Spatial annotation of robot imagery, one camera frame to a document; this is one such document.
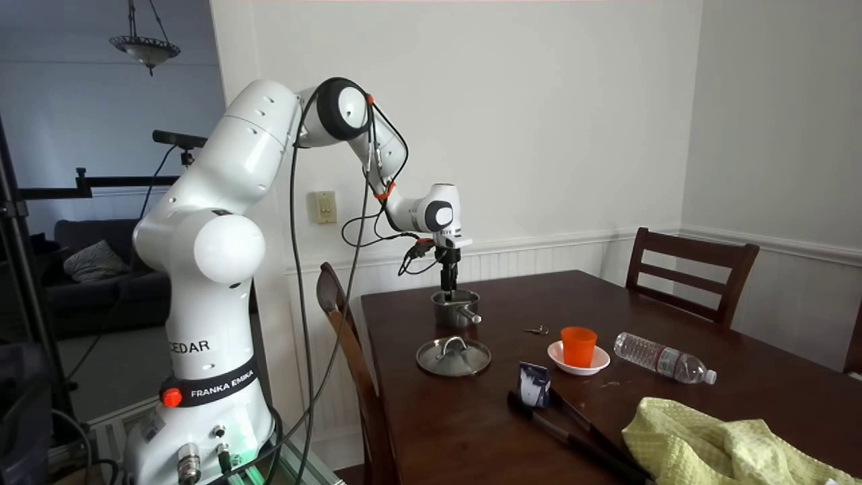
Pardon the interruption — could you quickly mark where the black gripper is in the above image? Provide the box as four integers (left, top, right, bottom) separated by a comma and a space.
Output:
434, 238, 473, 291

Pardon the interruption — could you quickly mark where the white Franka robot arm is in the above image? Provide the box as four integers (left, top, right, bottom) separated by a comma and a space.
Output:
128, 78, 467, 485

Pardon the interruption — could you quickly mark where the silver pot lid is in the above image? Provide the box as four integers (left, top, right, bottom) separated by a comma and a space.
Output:
416, 337, 493, 378

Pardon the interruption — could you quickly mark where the clear plastic water bottle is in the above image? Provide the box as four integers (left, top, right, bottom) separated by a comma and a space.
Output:
615, 331, 716, 385

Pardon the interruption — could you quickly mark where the dark wooden near chair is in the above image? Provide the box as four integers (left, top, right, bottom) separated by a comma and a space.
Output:
315, 263, 400, 485

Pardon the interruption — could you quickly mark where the dark wooden chair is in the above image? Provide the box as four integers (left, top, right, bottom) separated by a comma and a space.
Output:
625, 228, 760, 329
315, 263, 400, 485

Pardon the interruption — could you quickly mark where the small white saucer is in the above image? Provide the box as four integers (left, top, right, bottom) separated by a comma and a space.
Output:
545, 339, 615, 381

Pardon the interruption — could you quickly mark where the orange plastic cup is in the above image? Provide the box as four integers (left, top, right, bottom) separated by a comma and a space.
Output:
562, 327, 598, 366

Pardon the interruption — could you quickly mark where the black utensil with label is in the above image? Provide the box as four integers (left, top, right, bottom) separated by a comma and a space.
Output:
508, 362, 656, 485

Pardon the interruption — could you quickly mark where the dark wooden chair left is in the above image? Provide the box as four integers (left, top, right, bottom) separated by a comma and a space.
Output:
625, 228, 760, 329

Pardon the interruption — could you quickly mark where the yellow-green cloth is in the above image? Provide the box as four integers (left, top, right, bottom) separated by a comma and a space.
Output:
624, 397, 862, 485

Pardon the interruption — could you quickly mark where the dark sofa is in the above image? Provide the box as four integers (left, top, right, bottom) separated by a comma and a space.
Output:
30, 218, 170, 339

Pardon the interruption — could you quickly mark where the hanging ceiling lamp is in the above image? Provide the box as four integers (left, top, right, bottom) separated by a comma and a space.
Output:
112, 0, 182, 77

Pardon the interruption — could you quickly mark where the silver pot with handle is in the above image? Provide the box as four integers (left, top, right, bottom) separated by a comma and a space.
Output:
432, 288, 482, 331

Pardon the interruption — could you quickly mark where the beige wall light switch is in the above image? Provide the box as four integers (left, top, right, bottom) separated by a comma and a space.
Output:
308, 193, 338, 228

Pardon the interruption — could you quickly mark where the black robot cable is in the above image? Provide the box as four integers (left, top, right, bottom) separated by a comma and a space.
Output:
284, 85, 380, 485

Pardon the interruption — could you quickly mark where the black camera stand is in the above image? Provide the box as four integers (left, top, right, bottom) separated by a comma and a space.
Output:
0, 127, 172, 471

